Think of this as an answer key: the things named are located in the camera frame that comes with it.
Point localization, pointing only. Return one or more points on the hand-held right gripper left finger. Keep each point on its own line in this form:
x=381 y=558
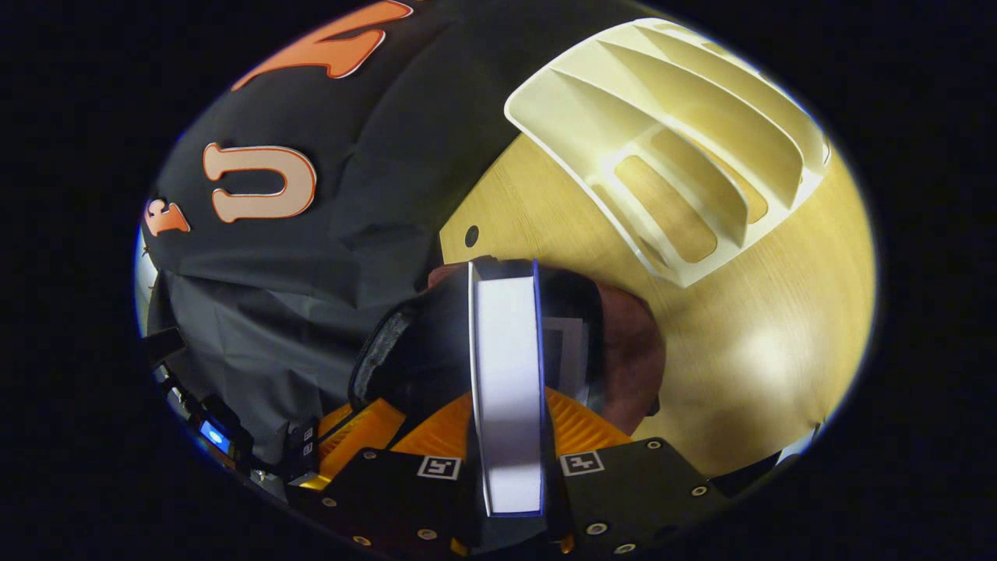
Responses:
x=405 y=499

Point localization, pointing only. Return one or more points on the black desk grommet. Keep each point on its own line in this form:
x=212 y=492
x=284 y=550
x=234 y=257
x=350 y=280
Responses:
x=471 y=235

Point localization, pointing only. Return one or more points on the dark book with photo cover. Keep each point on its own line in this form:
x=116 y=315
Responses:
x=567 y=351

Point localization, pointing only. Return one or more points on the white bookshelf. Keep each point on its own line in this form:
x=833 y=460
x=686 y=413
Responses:
x=685 y=109

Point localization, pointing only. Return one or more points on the blue book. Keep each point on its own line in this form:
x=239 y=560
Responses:
x=508 y=389

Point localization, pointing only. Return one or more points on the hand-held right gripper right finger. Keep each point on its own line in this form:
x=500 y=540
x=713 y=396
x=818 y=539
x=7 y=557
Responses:
x=623 y=499

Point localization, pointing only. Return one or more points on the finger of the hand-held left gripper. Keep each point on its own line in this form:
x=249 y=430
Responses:
x=350 y=436

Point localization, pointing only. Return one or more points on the maroon schoolbag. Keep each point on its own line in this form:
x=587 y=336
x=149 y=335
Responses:
x=631 y=351

